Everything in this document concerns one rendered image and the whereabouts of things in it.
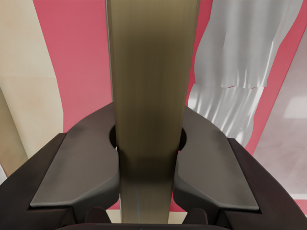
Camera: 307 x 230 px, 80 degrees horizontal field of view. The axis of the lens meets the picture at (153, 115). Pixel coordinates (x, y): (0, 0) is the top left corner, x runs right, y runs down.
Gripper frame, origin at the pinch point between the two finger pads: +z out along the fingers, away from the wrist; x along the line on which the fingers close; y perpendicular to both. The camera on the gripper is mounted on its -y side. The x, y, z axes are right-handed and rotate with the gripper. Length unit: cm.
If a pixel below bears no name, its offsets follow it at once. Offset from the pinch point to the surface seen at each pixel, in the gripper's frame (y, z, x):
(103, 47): -2.7, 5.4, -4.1
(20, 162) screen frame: 9.9, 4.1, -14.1
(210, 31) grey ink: -4.5, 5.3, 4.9
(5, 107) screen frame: 3.4, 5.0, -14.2
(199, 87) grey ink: 0.5, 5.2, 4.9
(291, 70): -1.6, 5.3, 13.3
